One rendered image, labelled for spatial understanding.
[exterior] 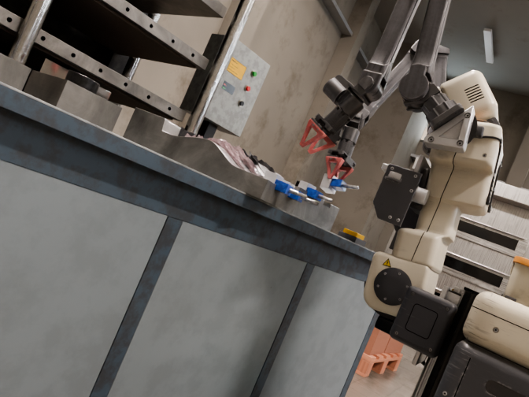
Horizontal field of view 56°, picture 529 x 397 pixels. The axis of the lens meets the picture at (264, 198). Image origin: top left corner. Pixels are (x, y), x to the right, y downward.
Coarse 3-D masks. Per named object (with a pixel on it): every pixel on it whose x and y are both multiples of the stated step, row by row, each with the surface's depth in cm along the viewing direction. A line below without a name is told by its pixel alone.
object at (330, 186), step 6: (324, 174) 172; (324, 180) 171; (330, 180) 169; (336, 180) 168; (342, 180) 167; (324, 186) 170; (330, 186) 169; (336, 186) 168; (342, 186) 168; (348, 186) 167; (354, 186) 165; (330, 192) 172
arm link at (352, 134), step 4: (344, 128) 176; (348, 128) 174; (352, 128) 173; (356, 128) 174; (340, 132) 175; (344, 132) 174; (348, 132) 173; (352, 132) 173; (356, 132) 173; (344, 136) 173; (348, 136) 172; (352, 136) 173; (356, 136) 173; (348, 140) 173; (352, 140) 172; (356, 140) 174
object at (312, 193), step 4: (300, 184) 163; (304, 184) 162; (308, 184) 161; (304, 188) 161; (308, 188) 161; (312, 188) 160; (308, 192) 160; (312, 192) 159; (316, 192) 159; (320, 192) 160; (308, 196) 161; (312, 196) 159; (316, 196) 159; (320, 196) 159; (324, 196) 158; (320, 200) 161; (328, 200) 157; (332, 200) 156
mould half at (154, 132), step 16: (144, 112) 147; (128, 128) 148; (144, 128) 146; (160, 128) 144; (176, 128) 150; (144, 144) 145; (160, 144) 143; (176, 144) 141; (192, 144) 139; (208, 144) 137; (176, 160) 140; (192, 160) 138; (208, 160) 136; (224, 160) 134; (224, 176) 133; (240, 176) 132; (256, 176) 130; (256, 192) 129; (272, 192) 134; (288, 208) 148
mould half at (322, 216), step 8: (256, 168) 177; (264, 168) 186; (304, 192) 159; (296, 208) 159; (304, 208) 162; (312, 208) 165; (320, 208) 168; (328, 208) 171; (336, 208) 175; (304, 216) 163; (312, 216) 166; (320, 216) 169; (328, 216) 173; (320, 224) 171; (328, 224) 174
